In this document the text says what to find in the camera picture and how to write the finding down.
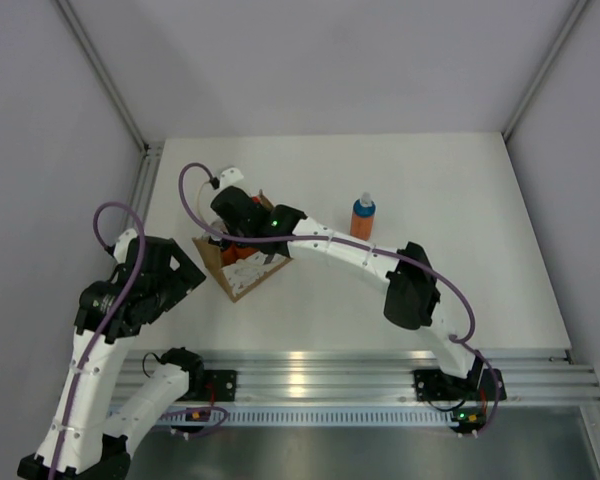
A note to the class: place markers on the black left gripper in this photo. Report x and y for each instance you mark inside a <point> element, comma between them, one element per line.
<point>185,278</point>

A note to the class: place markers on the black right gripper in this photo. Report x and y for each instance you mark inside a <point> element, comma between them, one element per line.
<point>230,231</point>

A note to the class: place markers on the orange bottle dark blue top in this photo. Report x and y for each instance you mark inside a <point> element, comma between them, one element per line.
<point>231,252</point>

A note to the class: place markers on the orange bottle light blue top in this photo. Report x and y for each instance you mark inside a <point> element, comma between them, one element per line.
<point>362,218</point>

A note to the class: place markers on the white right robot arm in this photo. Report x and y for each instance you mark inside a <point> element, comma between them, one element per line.
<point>403,276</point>

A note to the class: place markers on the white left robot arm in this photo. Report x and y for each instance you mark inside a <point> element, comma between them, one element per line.
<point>86,441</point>

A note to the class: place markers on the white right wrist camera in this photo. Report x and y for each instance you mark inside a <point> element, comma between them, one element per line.
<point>228,177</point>

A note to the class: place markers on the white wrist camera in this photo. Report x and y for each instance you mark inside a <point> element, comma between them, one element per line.
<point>119,249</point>
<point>228,177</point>

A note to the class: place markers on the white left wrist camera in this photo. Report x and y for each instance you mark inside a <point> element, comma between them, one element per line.
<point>119,249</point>

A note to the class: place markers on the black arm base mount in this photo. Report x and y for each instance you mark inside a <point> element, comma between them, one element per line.
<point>219,386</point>

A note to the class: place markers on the aluminium frame rail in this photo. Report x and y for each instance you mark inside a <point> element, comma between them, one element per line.
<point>545,378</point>

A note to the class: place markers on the white slotted cable duct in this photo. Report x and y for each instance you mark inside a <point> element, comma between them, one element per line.
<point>269,416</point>

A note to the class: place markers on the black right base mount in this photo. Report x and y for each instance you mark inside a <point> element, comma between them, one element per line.
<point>432,385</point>

